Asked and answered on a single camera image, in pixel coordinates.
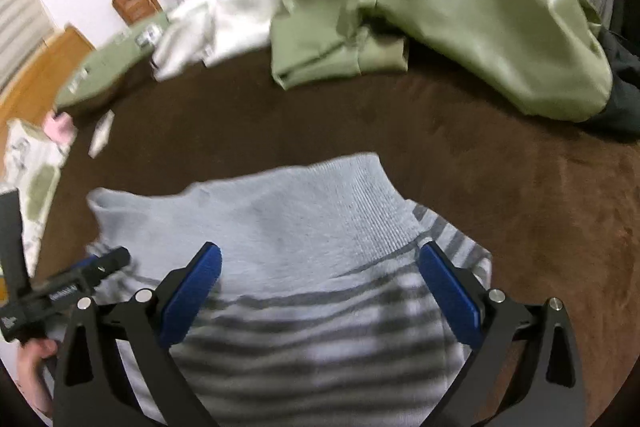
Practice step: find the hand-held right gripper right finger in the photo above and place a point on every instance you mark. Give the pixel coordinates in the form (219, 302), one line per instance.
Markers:
(450, 292)

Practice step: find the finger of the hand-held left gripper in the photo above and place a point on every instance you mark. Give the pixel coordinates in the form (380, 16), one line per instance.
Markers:
(84, 263)
(112, 259)

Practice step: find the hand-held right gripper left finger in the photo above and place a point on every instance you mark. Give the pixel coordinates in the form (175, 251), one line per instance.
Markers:
(192, 297)

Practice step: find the grey striped sweater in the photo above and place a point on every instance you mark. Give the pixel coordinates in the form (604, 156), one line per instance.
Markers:
(300, 232)

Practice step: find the person's left hand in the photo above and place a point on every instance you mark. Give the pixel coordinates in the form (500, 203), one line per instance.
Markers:
(35, 359)

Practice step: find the white bear print blanket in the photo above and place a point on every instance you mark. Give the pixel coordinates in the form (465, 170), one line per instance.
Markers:
(35, 187)

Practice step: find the pink cloth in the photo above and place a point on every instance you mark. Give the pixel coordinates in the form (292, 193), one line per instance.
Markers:
(59, 127)

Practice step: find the green cow print blanket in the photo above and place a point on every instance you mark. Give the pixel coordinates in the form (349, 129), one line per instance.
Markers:
(110, 62)

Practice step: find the wooden headboard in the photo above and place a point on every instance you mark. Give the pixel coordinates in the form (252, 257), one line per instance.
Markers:
(50, 57)

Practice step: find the window blinds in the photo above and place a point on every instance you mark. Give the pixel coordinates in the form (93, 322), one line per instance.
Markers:
(22, 22)

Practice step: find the wooden chair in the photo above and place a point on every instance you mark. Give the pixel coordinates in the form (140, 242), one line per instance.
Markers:
(135, 3)

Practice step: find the white fleece blanket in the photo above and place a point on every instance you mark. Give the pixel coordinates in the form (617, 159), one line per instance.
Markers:
(220, 17)

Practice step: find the dark cloth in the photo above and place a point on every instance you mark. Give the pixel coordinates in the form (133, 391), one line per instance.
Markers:
(620, 82)

